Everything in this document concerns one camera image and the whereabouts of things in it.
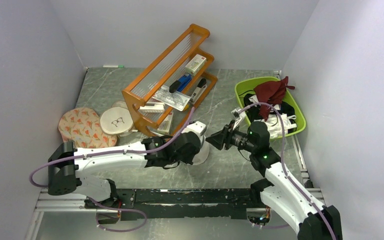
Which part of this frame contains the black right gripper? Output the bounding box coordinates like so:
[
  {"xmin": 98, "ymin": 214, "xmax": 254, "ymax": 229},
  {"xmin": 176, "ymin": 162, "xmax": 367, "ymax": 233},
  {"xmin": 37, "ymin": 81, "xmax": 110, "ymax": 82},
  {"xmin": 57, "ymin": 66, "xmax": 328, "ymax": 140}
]
[{"xmin": 206, "ymin": 119, "xmax": 256, "ymax": 153}]

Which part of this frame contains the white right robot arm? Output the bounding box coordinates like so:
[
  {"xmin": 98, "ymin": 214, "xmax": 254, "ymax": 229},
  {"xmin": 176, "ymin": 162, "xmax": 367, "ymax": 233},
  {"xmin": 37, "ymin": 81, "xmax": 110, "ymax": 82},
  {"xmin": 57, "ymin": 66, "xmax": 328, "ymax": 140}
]
[{"xmin": 206, "ymin": 121, "xmax": 343, "ymax": 240}]

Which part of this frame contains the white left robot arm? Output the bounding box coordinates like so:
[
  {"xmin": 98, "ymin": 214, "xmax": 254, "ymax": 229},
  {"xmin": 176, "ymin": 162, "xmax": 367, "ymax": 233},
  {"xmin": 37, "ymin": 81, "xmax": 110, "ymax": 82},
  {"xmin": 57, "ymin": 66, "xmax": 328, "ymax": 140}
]
[{"xmin": 46, "ymin": 130, "xmax": 205, "ymax": 208}]

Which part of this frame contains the floral orange bra wash bag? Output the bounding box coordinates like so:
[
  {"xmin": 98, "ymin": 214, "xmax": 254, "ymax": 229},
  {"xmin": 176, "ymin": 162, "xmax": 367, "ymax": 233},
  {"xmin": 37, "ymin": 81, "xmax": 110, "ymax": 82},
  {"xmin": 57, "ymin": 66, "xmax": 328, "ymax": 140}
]
[{"xmin": 58, "ymin": 107, "xmax": 118, "ymax": 149}]

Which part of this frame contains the white stapler box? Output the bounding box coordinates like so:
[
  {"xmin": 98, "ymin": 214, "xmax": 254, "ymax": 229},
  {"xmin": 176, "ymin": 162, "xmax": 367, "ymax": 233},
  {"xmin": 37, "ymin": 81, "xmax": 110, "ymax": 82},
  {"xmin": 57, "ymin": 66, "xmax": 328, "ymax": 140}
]
[{"xmin": 157, "ymin": 112, "xmax": 173, "ymax": 135}]

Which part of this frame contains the clear protractor ruler packet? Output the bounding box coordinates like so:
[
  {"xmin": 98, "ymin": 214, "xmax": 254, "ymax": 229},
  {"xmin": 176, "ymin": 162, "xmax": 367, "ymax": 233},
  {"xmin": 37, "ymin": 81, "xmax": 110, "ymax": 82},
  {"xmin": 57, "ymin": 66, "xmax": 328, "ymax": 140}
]
[{"xmin": 152, "ymin": 85, "xmax": 191, "ymax": 111}]

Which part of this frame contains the grey long stapler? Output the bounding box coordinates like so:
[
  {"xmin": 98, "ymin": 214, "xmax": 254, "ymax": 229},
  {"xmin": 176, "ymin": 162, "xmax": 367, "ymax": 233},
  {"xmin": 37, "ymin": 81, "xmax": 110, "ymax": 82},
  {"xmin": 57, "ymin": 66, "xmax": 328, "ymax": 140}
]
[{"xmin": 189, "ymin": 78, "xmax": 207, "ymax": 105}]

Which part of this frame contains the orange wooden desk shelf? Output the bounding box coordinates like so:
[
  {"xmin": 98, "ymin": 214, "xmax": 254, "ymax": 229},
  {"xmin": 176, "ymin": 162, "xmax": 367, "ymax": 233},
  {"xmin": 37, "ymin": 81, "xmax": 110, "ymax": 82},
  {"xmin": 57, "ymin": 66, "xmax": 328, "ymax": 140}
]
[{"xmin": 122, "ymin": 24, "xmax": 218, "ymax": 137}]

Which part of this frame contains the lime green plastic basket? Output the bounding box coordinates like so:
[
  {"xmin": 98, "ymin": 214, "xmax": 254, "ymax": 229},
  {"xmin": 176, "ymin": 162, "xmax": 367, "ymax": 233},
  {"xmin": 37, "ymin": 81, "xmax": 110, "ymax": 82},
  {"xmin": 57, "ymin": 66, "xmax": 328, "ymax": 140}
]
[{"xmin": 234, "ymin": 76, "xmax": 307, "ymax": 137}]

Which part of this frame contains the blue black stapler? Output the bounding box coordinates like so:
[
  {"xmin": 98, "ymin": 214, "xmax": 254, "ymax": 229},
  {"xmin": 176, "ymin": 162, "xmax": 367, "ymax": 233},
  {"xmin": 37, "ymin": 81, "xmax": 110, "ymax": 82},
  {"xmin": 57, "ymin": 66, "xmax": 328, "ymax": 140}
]
[{"xmin": 168, "ymin": 73, "xmax": 192, "ymax": 94}]

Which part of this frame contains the black white garments pile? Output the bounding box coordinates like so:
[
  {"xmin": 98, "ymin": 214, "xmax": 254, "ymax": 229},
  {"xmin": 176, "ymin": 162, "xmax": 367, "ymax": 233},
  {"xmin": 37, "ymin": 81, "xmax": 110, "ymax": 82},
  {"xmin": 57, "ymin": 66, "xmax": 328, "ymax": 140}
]
[{"xmin": 245, "ymin": 101, "xmax": 298, "ymax": 139}]

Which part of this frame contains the dark red garment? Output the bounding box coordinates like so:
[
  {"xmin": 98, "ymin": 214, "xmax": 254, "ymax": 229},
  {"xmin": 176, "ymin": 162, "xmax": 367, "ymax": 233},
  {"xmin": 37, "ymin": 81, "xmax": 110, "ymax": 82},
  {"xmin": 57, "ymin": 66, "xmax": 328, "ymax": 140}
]
[{"xmin": 253, "ymin": 76, "xmax": 296, "ymax": 105}]

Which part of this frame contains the white staples box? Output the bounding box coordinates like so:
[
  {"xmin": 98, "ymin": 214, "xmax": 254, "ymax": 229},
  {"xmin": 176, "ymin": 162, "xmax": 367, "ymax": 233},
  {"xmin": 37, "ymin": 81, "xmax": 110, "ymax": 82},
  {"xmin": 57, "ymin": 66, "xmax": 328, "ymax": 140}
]
[{"xmin": 185, "ymin": 54, "xmax": 207, "ymax": 76}]

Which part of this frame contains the white green marker pen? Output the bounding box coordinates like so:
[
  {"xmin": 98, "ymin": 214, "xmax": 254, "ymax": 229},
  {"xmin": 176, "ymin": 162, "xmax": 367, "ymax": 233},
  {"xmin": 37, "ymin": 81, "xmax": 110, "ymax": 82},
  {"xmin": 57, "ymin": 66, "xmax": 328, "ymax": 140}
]
[{"xmin": 102, "ymin": 64, "xmax": 125, "ymax": 69}]

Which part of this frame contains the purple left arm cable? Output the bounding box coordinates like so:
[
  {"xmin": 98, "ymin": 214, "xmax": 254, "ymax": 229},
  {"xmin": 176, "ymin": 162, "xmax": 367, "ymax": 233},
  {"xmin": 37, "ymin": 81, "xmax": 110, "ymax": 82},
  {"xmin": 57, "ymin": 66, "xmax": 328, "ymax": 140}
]
[{"xmin": 28, "ymin": 105, "xmax": 196, "ymax": 233}]

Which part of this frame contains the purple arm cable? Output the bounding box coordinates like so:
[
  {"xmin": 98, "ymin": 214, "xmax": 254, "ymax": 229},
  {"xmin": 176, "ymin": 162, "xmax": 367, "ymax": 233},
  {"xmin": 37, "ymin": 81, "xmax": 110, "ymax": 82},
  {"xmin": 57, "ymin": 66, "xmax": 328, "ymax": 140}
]
[
  {"xmin": 28, "ymin": 105, "xmax": 196, "ymax": 233},
  {"xmin": 237, "ymin": 101, "xmax": 338, "ymax": 240}
]

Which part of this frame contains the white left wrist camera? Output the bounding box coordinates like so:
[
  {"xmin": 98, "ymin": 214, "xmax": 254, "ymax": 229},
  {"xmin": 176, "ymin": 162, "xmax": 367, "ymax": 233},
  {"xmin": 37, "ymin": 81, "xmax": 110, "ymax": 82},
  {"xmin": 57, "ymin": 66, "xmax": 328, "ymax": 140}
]
[{"xmin": 182, "ymin": 121, "xmax": 207, "ymax": 136}]

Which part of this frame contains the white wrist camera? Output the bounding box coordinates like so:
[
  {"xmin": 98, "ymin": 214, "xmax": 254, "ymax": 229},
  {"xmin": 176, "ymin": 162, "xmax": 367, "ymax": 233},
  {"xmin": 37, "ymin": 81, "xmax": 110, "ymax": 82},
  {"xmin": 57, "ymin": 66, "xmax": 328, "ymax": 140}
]
[
  {"xmin": 182, "ymin": 121, "xmax": 207, "ymax": 136},
  {"xmin": 231, "ymin": 107, "xmax": 247, "ymax": 130}
]

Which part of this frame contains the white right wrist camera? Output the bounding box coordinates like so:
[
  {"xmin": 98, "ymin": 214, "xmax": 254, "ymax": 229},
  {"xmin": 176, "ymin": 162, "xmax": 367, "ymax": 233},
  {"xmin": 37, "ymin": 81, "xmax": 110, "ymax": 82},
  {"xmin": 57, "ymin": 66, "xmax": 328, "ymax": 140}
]
[{"xmin": 231, "ymin": 107, "xmax": 247, "ymax": 130}]

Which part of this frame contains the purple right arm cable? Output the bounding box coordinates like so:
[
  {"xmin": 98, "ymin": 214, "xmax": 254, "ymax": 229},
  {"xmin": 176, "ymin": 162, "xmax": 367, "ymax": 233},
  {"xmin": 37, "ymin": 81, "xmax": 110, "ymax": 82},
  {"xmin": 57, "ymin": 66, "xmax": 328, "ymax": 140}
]
[{"xmin": 237, "ymin": 101, "xmax": 338, "ymax": 240}]

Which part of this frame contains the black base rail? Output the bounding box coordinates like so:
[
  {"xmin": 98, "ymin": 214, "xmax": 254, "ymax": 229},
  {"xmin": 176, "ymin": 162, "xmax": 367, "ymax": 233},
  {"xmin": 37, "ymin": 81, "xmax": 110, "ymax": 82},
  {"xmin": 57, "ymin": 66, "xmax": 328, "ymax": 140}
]
[{"xmin": 102, "ymin": 188, "xmax": 266, "ymax": 221}]

